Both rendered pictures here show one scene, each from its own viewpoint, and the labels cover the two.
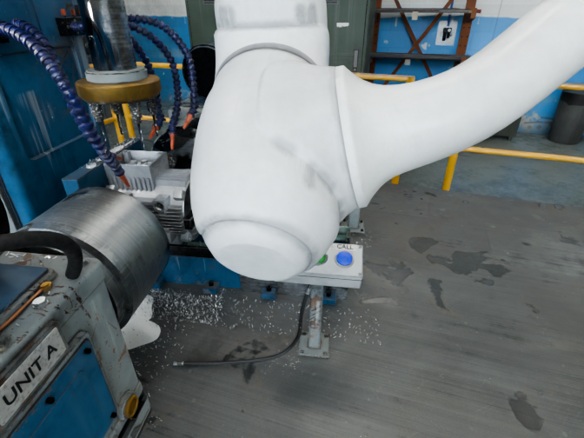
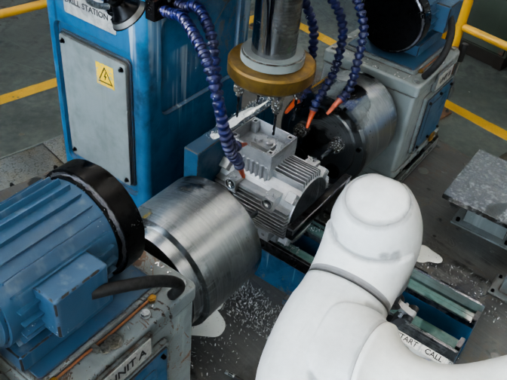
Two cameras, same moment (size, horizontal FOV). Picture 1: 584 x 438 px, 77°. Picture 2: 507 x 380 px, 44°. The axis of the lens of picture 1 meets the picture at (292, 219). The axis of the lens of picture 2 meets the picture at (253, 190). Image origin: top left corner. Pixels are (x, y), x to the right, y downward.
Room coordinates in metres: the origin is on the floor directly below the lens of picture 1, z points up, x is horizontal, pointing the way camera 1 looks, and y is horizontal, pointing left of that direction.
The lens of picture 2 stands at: (-0.15, -0.07, 1.94)
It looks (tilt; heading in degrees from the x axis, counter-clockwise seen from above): 40 degrees down; 25
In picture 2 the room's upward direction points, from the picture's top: 7 degrees clockwise
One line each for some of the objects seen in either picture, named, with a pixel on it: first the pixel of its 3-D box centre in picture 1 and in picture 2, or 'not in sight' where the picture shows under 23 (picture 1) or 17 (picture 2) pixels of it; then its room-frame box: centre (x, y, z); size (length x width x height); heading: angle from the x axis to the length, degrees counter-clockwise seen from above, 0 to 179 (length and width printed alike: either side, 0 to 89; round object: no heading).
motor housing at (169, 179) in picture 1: (160, 203); (271, 188); (0.88, 0.36, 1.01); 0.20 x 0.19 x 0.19; 83
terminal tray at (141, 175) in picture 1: (138, 170); (261, 148); (0.89, 0.40, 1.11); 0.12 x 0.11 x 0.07; 83
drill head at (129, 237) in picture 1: (74, 279); (167, 266); (0.53, 0.40, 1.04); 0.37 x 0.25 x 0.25; 173
